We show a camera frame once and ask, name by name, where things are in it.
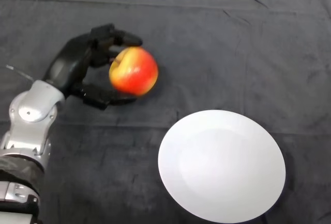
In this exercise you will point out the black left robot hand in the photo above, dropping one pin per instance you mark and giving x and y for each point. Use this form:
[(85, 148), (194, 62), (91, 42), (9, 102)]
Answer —
[(69, 61)]

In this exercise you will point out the red yellow apple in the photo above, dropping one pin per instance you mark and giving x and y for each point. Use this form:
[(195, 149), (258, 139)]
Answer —
[(134, 71)]

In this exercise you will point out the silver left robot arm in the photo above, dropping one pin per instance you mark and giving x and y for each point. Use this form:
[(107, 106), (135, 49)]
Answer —
[(28, 120)]

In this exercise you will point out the white round plate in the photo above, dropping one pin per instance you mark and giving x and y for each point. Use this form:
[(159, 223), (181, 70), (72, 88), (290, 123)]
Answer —
[(222, 167)]

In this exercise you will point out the black cloth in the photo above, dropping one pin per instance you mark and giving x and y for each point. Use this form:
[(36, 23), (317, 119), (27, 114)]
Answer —
[(207, 40)]

